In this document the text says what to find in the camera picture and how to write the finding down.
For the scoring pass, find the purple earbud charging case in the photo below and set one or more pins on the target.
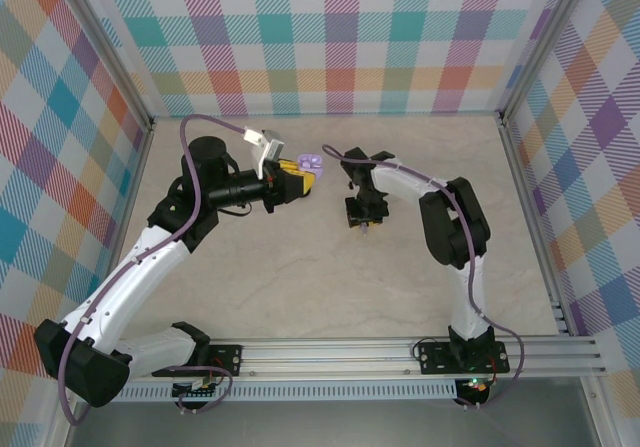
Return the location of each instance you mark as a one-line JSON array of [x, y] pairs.
[[311, 164]]

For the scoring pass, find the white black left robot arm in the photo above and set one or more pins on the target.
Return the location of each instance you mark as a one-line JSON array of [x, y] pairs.
[[135, 272]]

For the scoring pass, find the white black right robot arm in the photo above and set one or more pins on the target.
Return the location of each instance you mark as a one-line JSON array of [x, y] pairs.
[[465, 292]]

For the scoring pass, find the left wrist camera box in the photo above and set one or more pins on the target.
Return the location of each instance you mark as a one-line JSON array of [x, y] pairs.
[[267, 147]]

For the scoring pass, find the aluminium table edge rail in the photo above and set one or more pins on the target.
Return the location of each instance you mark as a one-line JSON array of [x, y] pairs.
[[135, 177], [525, 187]]

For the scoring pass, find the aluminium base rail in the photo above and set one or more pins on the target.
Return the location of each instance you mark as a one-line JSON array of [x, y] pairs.
[[325, 354]]

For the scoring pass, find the aluminium frame post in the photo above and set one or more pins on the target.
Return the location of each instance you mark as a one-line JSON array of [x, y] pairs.
[[118, 57], [60, 417], [597, 417], [539, 42]]

